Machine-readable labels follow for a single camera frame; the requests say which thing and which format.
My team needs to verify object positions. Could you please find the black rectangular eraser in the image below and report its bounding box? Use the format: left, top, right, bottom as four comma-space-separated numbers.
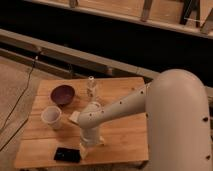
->
54, 147, 81, 163

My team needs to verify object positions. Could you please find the white plastic cup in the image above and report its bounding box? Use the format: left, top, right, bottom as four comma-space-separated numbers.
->
41, 106, 62, 130

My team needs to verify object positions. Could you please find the wooden table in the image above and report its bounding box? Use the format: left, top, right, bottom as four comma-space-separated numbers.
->
14, 79, 148, 169

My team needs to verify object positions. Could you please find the dark red bowl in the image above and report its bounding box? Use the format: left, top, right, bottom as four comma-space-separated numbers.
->
50, 85, 75, 105

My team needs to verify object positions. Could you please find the grey metal rail beam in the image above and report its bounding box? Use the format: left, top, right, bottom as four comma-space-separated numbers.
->
0, 29, 213, 100

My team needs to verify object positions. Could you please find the clear plastic bottle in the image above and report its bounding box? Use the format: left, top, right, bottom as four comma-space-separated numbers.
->
87, 76, 97, 101

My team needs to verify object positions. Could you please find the black cable on floor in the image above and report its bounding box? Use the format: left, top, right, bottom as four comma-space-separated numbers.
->
0, 49, 42, 152

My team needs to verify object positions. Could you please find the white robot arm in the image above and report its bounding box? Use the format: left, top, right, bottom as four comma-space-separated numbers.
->
78, 69, 213, 171

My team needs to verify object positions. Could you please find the beige rectangular sponge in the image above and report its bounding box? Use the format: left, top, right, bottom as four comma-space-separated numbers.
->
69, 111, 80, 124

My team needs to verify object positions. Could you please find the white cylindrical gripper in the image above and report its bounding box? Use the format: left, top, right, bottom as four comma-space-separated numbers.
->
80, 127, 104, 147

